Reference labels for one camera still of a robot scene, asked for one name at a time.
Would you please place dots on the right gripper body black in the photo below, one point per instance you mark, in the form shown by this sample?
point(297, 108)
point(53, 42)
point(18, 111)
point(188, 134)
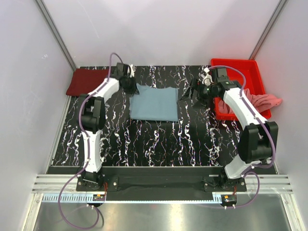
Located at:
point(205, 93)

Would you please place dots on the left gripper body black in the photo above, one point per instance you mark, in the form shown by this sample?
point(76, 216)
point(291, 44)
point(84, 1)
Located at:
point(129, 83)

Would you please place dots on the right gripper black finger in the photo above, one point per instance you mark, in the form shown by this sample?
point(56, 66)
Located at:
point(199, 106)
point(193, 86)

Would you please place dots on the blue-grey t-shirt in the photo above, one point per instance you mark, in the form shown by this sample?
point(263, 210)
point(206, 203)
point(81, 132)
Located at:
point(154, 104)

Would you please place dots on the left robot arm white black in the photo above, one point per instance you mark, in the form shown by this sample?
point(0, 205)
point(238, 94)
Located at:
point(91, 120)

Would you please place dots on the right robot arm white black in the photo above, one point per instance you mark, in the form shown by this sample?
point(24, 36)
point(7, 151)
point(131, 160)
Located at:
point(257, 144)

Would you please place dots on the folded dark red t-shirt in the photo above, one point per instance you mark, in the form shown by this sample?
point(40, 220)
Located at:
point(85, 81)

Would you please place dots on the red plastic bin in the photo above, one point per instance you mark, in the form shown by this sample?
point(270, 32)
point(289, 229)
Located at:
point(253, 81)

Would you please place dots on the pink t-shirt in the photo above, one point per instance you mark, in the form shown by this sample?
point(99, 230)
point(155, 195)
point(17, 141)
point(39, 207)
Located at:
point(261, 102)

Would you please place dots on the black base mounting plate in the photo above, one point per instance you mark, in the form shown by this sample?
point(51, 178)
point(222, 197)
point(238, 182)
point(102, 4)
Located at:
point(208, 179)

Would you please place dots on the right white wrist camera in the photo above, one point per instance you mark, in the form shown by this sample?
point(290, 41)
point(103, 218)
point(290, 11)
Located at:
point(207, 78)

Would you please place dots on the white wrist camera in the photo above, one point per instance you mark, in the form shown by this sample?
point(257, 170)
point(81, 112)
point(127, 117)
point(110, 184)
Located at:
point(207, 78)
point(131, 71)

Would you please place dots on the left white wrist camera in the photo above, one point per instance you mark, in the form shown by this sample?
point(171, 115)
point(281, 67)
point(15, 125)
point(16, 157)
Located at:
point(131, 71)

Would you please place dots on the left aluminium corner post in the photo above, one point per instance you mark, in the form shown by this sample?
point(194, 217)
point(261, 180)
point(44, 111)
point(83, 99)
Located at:
point(55, 32)

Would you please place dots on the aluminium corner post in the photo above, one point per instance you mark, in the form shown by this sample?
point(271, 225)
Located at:
point(268, 28)
point(55, 32)

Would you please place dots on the right aluminium corner post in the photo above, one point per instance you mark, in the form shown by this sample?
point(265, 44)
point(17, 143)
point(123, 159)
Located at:
point(268, 28)

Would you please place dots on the aluminium frame rail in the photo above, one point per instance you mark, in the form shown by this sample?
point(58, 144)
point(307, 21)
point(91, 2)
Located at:
point(49, 183)

